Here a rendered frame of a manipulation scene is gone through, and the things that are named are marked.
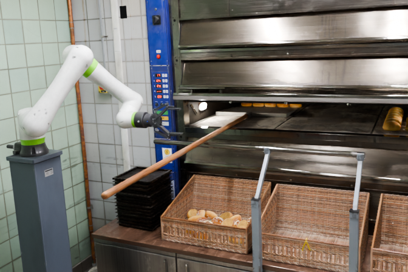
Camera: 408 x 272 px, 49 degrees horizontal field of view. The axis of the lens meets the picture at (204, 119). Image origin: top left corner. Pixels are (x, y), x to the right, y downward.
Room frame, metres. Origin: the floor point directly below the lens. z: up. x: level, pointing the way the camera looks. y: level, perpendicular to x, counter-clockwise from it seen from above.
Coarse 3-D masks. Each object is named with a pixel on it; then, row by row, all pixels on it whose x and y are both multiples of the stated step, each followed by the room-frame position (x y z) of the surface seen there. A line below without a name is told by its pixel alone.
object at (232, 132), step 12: (192, 132) 2.99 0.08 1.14; (204, 132) 2.95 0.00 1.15; (228, 132) 2.87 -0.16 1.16; (240, 132) 2.84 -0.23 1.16; (252, 132) 2.80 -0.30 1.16; (264, 132) 2.77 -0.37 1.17; (276, 132) 2.73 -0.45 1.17; (288, 132) 2.70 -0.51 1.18; (300, 132) 2.67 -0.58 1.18; (312, 132) 2.65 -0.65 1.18; (324, 132) 2.63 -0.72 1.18; (336, 132) 2.62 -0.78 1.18
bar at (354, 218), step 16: (176, 144) 2.62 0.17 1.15; (208, 144) 2.52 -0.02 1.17; (224, 144) 2.48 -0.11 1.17; (240, 144) 2.45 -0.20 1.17; (256, 192) 2.21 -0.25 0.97; (256, 208) 2.16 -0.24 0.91; (352, 208) 2.00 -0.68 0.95; (256, 224) 2.16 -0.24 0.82; (352, 224) 1.96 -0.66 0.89; (256, 240) 2.17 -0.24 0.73; (352, 240) 1.96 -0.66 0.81; (256, 256) 2.17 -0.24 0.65; (352, 256) 1.96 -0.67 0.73
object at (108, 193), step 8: (240, 120) 3.07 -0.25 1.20; (224, 128) 2.79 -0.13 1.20; (208, 136) 2.57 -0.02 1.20; (192, 144) 2.38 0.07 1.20; (176, 152) 2.22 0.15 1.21; (184, 152) 2.27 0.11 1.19; (168, 160) 2.12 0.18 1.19; (152, 168) 1.98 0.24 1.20; (136, 176) 1.86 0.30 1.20; (144, 176) 1.92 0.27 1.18; (120, 184) 1.76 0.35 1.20; (128, 184) 1.80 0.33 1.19; (104, 192) 1.67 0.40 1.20; (112, 192) 1.70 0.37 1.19
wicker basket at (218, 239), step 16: (192, 176) 2.95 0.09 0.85; (208, 176) 2.92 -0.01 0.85; (192, 192) 2.94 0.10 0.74; (208, 192) 2.90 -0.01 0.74; (224, 192) 2.84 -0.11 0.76; (240, 192) 2.80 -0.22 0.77; (176, 208) 2.72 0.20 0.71; (192, 208) 2.91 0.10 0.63; (208, 208) 2.87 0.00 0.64; (224, 208) 2.82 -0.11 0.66; (240, 208) 2.78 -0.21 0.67; (176, 224) 2.71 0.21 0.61; (192, 224) 2.46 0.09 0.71; (208, 224) 2.41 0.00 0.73; (176, 240) 2.51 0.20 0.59; (192, 240) 2.46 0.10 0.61; (208, 240) 2.42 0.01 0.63; (224, 240) 2.38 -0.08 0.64
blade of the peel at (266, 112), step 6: (234, 108) 3.68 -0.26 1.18; (240, 108) 3.66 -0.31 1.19; (246, 108) 3.65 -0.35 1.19; (252, 108) 3.64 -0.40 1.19; (258, 108) 3.62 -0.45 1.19; (264, 108) 3.61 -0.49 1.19; (270, 108) 3.59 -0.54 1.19; (276, 108) 3.58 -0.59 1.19; (216, 114) 3.41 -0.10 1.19; (222, 114) 3.39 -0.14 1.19; (228, 114) 3.37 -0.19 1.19; (234, 114) 3.35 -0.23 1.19; (240, 114) 3.33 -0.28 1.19; (252, 114) 3.29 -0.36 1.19; (258, 114) 3.27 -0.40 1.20; (264, 114) 3.26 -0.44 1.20; (270, 114) 3.24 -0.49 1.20; (276, 114) 3.22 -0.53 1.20; (282, 114) 3.20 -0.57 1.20; (288, 114) 3.25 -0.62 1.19
